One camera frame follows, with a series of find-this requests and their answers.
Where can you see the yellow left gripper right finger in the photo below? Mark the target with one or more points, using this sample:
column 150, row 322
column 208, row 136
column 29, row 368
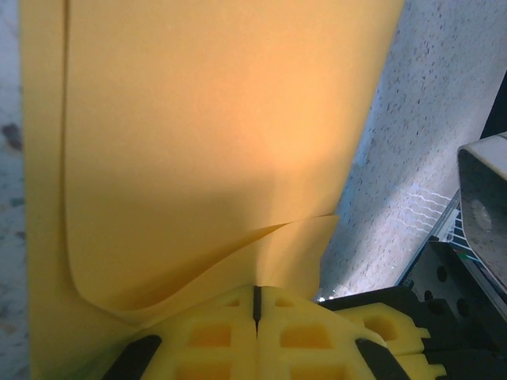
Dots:
column 309, row 348

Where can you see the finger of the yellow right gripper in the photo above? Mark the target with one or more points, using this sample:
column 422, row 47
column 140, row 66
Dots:
column 421, row 364
column 396, row 328

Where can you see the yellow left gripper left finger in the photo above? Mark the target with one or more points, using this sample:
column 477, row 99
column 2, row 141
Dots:
column 206, row 348

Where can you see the orange square paper sheet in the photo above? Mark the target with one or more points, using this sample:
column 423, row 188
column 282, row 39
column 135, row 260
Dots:
column 198, row 138

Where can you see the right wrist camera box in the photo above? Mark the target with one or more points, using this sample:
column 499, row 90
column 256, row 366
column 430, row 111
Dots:
column 483, row 198

